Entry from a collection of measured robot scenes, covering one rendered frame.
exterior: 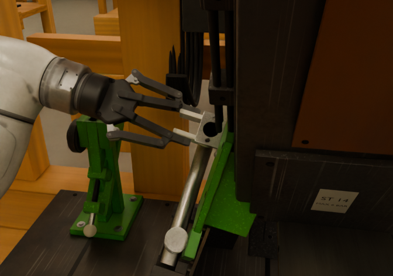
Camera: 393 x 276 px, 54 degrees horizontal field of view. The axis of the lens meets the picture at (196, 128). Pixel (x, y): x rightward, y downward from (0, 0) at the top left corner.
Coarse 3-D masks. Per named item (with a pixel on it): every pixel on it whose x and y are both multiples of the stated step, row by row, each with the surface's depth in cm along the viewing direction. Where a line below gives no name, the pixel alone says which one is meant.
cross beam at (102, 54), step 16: (48, 48) 100; (64, 48) 99; (80, 48) 99; (96, 48) 98; (112, 48) 97; (208, 48) 93; (224, 48) 92; (96, 64) 100; (112, 64) 99; (208, 64) 95; (224, 64) 94
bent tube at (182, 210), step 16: (208, 112) 64; (208, 128) 68; (208, 144) 62; (192, 160) 75; (208, 160) 74; (192, 176) 74; (192, 192) 73; (192, 208) 73; (176, 224) 71; (176, 256) 69
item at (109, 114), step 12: (84, 84) 63; (96, 84) 63; (108, 84) 65; (120, 84) 66; (84, 96) 62; (96, 96) 62; (108, 96) 65; (84, 108) 63; (96, 108) 63; (108, 108) 65; (132, 108) 65; (108, 120) 64; (120, 120) 65
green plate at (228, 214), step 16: (224, 144) 51; (224, 160) 52; (208, 176) 66; (224, 176) 55; (208, 192) 55; (224, 192) 56; (208, 208) 56; (224, 208) 58; (240, 208) 57; (208, 224) 59; (224, 224) 59; (240, 224) 58
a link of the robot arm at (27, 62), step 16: (0, 48) 62; (16, 48) 63; (32, 48) 64; (0, 64) 61; (16, 64) 61; (32, 64) 62; (48, 64) 63; (0, 80) 61; (16, 80) 61; (32, 80) 62; (0, 96) 61; (16, 96) 62; (32, 96) 63; (0, 112) 61; (16, 112) 62; (32, 112) 65
